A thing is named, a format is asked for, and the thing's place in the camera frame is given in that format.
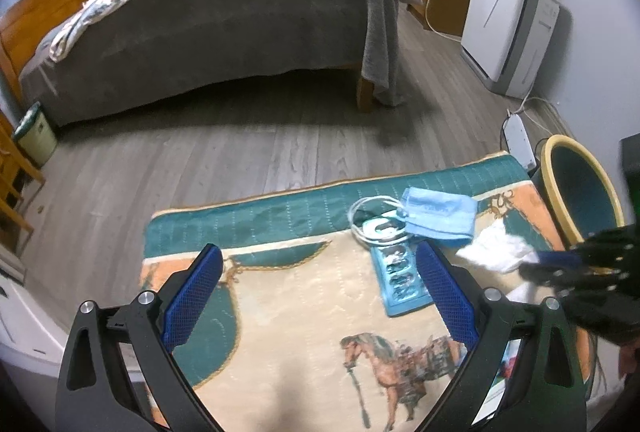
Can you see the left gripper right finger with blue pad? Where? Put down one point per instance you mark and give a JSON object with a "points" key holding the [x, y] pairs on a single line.
{"points": [[545, 391]]}

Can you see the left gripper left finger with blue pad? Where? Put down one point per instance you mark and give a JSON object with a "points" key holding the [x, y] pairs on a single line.
{"points": [[94, 390]]}

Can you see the teal pill blister pack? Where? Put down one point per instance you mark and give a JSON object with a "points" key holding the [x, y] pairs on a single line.
{"points": [[402, 289]]}

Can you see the white tissue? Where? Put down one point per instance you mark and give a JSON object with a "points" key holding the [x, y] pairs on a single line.
{"points": [[496, 250]]}

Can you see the light blue face mask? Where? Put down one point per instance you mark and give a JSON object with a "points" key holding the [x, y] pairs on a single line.
{"points": [[438, 215]]}

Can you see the yellow rim teal trash bin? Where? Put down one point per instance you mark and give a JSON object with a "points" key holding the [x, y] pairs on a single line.
{"points": [[576, 190]]}

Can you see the horse pattern quilted mat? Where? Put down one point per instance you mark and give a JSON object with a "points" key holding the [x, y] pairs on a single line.
{"points": [[295, 336]]}

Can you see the white power strip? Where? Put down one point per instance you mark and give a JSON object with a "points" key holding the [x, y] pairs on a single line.
{"points": [[518, 143]]}

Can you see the white cabinet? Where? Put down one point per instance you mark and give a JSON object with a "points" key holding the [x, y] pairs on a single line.
{"points": [[30, 338]]}

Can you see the small green white bin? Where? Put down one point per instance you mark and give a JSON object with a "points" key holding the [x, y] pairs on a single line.
{"points": [[35, 136]]}

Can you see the wooden chair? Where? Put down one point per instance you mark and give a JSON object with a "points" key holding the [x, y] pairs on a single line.
{"points": [[16, 169]]}

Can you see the white air purifier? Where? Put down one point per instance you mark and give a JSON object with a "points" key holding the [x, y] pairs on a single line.
{"points": [[504, 42]]}

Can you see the bed with grey blanket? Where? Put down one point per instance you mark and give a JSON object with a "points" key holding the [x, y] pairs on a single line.
{"points": [[149, 50]]}

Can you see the wooden headboard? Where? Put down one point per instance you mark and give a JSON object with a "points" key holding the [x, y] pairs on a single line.
{"points": [[23, 26]]}

